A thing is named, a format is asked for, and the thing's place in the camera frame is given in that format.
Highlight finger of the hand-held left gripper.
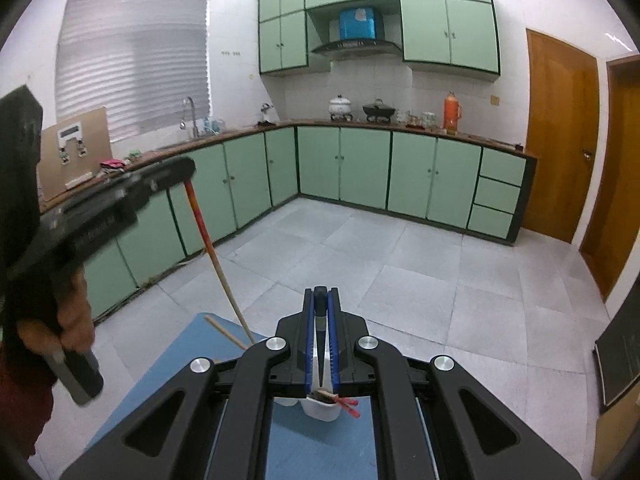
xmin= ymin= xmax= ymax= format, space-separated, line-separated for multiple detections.
xmin=39 ymin=156 xmax=197 ymax=235

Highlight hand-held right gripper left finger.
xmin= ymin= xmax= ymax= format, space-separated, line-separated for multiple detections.
xmin=60 ymin=286 xmax=317 ymax=480

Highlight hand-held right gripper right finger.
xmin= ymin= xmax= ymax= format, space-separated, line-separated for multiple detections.
xmin=326 ymin=286 xmax=583 ymax=480

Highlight white plastic utensil holder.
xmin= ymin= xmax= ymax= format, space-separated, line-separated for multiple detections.
xmin=272 ymin=305 xmax=352 ymax=425

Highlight plain wooden chopstick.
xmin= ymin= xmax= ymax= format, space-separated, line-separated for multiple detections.
xmin=205 ymin=315 xmax=249 ymax=350

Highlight person's left forearm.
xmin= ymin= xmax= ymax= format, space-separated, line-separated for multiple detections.
xmin=0 ymin=344 xmax=55 ymax=462

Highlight person's left hand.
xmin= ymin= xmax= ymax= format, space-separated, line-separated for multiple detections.
xmin=16 ymin=271 xmax=97 ymax=357

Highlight chrome kitchen faucet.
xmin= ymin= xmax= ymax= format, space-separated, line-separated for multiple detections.
xmin=179 ymin=96 xmax=201 ymax=140

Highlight cardboard sheet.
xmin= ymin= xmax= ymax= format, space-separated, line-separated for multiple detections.
xmin=37 ymin=106 xmax=112 ymax=203

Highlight blue table mat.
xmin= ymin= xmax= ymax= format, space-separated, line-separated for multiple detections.
xmin=82 ymin=312 xmax=432 ymax=480

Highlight white window blind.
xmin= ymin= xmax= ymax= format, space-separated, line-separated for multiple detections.
xmin=54 ymin=0 xmax=212 ymax=144

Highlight green base cabinets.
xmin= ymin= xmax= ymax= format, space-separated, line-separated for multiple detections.
xmin=37 ymin=119 xmax=539 ymax=322

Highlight white cooking pot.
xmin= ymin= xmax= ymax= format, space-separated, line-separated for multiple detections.
xmin=328 ymin=93 xmax=354 ymax=119

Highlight black wok with lid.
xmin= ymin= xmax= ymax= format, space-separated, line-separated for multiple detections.
xmin=361 ymin=98 xmax=397 ymax=120

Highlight black range hood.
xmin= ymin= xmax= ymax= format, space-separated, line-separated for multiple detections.
xmin=308 ymin=37 xmax=404 ymax=60

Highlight blue box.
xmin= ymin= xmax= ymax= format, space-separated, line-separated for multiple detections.
xmin=338 ymin=6 xmax=377 ymax=41

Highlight orange thermos flask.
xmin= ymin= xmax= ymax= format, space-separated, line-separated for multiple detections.
xmin=443 ymin=91 xmax=462 ymax=131

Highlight black framed panel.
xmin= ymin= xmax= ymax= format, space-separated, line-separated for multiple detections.
xmin=593 ymin=305 xmax=640 ymax=414

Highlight white bracket device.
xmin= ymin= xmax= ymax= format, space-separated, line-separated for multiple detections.
xmin=57 ymin=123 xmax=87 ymax=165

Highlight wooden door with handle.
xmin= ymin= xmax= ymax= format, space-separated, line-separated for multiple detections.
xmin=520 ymin=28 xmax=601 ymax=246

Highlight green wall cabinets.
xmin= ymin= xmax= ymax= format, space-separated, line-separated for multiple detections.
xmin=257 ymin=0 xmax=503 ymax=79

